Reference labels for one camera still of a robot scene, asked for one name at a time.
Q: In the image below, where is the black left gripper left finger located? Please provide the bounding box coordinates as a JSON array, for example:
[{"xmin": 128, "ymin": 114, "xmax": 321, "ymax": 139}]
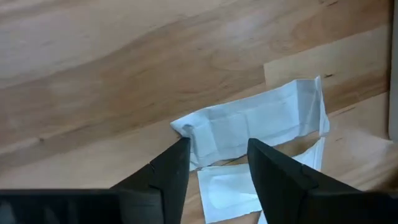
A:
[{"xmin": 111, "ymin": 138, "xmax": 191, "ymax": 224}]

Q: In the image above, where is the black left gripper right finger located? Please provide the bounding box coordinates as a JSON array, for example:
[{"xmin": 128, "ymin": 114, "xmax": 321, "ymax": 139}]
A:
[{"xmin": 248, "ymin": 138, "xmax": 318, "ymax": 224}]

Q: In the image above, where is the long white paper packet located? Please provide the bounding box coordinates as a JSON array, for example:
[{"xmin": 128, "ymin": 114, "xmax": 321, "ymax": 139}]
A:
[
  {"xmin": 170, "ymin": 75, "xmax": 330, "ymax": 172},
  {"xmin": 197, "ymin": 136, "xmax": 326, "ymax": 224}
]

